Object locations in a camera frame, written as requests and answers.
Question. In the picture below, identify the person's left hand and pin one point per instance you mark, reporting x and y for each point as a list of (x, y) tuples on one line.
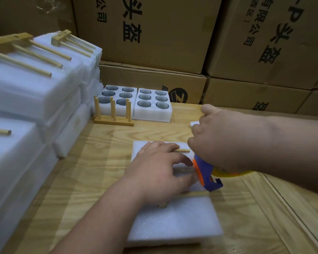
[(153, 174)]

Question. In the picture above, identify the person's right forearm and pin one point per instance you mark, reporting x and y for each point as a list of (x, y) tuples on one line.
[(291, 150)]

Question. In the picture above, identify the pile of white foam sheets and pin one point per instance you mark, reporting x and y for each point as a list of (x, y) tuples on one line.
[(194, 123)]

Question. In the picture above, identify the stack of white foam trays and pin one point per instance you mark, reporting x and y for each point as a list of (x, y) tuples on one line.
[(153, 111)]

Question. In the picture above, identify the person's right hand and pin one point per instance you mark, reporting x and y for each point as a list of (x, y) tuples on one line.
[(222, 140)]

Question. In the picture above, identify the person's left forearm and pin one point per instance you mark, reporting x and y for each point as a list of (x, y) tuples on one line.
[(103, 227)]

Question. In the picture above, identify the orange and blue tape dispenser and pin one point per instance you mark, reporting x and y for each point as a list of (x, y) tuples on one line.
[(206, 174)]

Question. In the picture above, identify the row of wooden peg racks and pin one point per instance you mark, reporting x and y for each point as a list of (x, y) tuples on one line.
[(112, 122)]

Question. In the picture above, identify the stack of brown cardboard boxes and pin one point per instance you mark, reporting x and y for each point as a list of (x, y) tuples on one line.
[(164, 34)]

